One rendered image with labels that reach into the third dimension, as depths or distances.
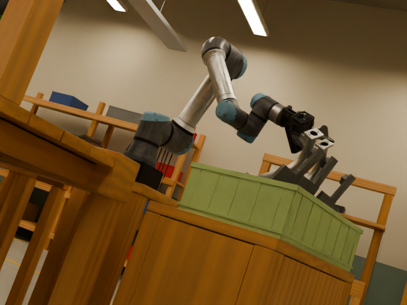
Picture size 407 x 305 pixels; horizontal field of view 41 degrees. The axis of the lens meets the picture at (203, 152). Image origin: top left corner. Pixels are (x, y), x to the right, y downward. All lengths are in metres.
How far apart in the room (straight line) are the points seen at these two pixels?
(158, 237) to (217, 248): 0.24
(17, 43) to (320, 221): 1.07
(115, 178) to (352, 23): 6.48
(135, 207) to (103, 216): 0.26
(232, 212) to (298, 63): 6.23
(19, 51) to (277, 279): 0.95
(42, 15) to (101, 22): 7.85
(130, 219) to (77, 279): 0.35
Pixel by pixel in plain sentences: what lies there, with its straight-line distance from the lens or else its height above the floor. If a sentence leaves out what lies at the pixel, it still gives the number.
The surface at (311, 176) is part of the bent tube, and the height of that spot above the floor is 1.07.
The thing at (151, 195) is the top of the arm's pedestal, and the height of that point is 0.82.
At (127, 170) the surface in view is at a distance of 1.88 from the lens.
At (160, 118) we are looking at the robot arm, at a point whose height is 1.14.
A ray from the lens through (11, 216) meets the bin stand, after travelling 2.38.
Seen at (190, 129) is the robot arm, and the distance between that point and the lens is 2.37.
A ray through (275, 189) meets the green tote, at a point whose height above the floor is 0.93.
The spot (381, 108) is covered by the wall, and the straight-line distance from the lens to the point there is 7.49.
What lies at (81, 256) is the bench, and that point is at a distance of 1.88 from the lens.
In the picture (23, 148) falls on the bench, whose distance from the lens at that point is 1.63.
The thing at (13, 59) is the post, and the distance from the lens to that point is 1.45.
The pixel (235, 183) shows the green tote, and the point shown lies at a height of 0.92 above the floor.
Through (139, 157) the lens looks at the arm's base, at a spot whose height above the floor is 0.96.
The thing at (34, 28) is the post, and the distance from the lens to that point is 1.49.
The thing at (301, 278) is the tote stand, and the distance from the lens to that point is 1.80.
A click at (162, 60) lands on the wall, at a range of 8.50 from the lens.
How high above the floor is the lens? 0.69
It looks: 10 degrees up
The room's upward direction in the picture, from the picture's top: 19 degrees clockwise
